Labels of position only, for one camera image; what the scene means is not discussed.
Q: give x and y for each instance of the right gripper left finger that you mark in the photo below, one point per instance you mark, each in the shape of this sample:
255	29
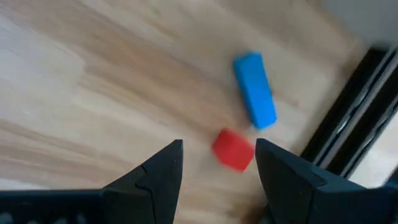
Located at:
149	193

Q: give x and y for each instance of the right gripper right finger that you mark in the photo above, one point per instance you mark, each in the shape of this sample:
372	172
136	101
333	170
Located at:
298	193

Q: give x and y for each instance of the red wooden cube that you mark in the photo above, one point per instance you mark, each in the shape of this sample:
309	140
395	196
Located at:
232	150

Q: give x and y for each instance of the blue long wooden block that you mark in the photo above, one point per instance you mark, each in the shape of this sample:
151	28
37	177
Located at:
255	90

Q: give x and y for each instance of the black aluminium table frame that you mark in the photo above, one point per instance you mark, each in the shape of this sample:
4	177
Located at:
337	115

